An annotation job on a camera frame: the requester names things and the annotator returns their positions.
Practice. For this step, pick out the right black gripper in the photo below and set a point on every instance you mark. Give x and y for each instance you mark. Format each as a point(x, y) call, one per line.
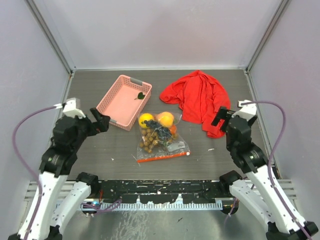
point(223, 112)

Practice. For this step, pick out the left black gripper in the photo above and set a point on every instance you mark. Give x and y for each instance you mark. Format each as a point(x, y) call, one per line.
point(100, 125)

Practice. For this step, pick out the yellow lemon fruit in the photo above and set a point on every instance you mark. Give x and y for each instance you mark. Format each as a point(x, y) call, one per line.
point(144, 119)

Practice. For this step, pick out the brown longan bunch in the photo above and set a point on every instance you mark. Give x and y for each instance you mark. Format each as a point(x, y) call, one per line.
point(150, 142)

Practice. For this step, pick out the clear zip top bag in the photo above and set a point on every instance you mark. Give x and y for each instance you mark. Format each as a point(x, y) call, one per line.
point(178, 148)

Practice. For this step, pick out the yellow orange peach fruit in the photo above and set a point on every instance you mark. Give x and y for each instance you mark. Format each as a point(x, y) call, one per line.
point(166, 119)

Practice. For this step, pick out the dark grape bunch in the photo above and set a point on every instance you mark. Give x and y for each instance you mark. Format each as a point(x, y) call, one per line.
point(163, 133)

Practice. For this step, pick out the orange tangerine fruit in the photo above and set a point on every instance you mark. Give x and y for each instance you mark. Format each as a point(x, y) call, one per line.
point(173, 129)

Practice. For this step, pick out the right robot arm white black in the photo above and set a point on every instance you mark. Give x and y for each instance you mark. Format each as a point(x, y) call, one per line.
point(269, 205)

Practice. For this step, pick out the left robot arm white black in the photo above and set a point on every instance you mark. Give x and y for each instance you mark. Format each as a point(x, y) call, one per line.
point(46, 221)

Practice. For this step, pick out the red cloth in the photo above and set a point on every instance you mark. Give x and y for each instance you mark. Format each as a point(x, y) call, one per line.
point(199, 96)

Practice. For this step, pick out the pink plastic basket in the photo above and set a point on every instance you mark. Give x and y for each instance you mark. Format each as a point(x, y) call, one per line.
point(119, 102)

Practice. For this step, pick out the loose green leaf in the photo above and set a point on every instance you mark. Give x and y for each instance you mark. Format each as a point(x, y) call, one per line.
point(140, 96)

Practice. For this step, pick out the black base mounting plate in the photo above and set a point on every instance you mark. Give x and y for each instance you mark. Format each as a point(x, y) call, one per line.
point(162, 191)

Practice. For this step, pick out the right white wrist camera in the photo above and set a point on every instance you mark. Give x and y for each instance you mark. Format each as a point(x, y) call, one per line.
point(247, 110)

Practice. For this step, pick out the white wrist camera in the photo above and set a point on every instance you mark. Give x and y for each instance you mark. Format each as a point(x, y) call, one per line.
point(71, 108)
point(247, 110)

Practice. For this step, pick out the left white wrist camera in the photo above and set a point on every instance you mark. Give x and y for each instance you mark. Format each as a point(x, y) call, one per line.
point(71, 108)

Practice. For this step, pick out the white slotted cable duct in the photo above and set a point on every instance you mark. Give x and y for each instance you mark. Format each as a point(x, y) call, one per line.
point(176, 206)

